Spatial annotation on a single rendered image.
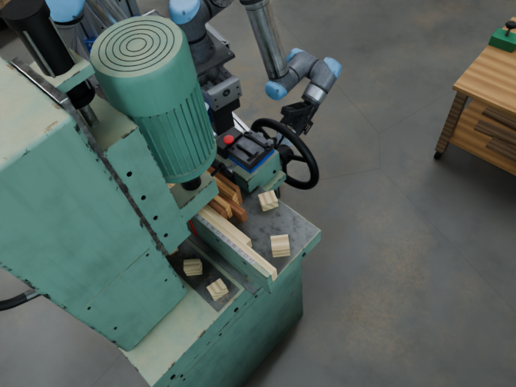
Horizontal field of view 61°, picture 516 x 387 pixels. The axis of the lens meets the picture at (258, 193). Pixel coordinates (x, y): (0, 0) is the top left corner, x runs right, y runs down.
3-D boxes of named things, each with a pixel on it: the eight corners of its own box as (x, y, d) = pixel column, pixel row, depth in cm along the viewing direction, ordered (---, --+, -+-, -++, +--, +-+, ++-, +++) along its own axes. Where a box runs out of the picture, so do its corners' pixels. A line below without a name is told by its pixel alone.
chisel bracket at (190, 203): (220, 195, 120) (215, 178, 113) (183, 230, 115) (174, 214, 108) (203, 181, 123) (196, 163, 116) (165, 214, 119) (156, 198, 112)
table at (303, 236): (342, 217, 125) (344, 206, 120) (271, 296, 115) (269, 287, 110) (200, 120, 151) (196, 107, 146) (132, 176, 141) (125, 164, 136)
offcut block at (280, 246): (288, 241, 116) (287, 233, 113) (290, 256, 114) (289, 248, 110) (271, 243, 116) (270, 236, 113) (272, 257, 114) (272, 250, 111)
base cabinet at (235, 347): (305, 315, 195) (303, 245, 136) (212, 421, 176) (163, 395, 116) (234, 255, 215) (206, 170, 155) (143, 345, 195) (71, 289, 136)
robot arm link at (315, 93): (323, 90, 149) (305, 80, 153) (315, 101, 150) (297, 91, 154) (329, 97, 156) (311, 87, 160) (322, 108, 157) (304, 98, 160)
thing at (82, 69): (108, 95, 73) (59, 4, 59) (68, 124, 70) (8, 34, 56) (81, 75, 77) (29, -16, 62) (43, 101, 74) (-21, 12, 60)
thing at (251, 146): (274, 152, 125) (272, 140, 121) (248, 176, 122) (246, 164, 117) (242, 130, 131) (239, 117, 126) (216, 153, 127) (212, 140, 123)
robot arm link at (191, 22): (168, 34, 166) (158, 2, 155) (193, 15, 171) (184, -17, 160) (190, 45, 161) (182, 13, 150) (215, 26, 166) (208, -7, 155)
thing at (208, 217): (278, 276, 111) (276, 269, 107) (272, 282, 110) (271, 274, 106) (134, 158, 137) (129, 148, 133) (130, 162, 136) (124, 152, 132)
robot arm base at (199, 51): (170, 51, 176) (163, 31, 168) (202, 34, 180) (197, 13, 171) (190, 71, 169) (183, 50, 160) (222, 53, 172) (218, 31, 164)
